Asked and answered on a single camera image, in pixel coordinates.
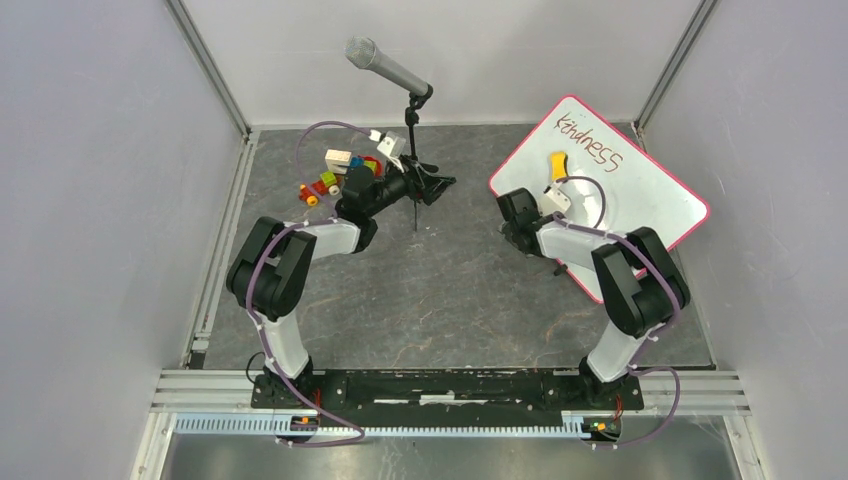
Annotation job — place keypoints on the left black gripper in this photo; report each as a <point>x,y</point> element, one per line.
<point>421,185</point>

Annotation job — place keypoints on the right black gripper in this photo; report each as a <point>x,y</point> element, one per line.
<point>506,229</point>

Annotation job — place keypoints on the yellow bone-shaped eraser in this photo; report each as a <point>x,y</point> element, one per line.
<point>558,165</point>

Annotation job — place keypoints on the pink framed whiteboard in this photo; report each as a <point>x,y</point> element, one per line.
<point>612,183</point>

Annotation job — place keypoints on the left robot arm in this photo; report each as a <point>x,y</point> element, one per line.
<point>269,275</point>

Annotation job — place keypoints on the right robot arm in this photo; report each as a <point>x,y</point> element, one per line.
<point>642,289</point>

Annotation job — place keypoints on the black microphone tripod stand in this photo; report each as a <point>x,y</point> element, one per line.
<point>411,119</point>

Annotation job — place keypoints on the red toy boat with blocks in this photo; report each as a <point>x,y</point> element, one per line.
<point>340,162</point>

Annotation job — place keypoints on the colourful toy block car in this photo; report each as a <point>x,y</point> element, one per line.
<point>328,184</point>

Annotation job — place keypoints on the grey microphone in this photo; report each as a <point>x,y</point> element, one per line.
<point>364,54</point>

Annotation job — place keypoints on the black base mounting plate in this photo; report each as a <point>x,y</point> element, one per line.
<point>421,398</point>

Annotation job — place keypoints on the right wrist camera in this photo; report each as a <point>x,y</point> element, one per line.
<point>553,200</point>

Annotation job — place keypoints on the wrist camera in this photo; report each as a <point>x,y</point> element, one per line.
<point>553,200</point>
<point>390,145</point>

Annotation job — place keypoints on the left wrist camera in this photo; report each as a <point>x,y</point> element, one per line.
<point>390,145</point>

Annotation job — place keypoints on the aluminium rail frame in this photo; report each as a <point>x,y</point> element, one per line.
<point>220,402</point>

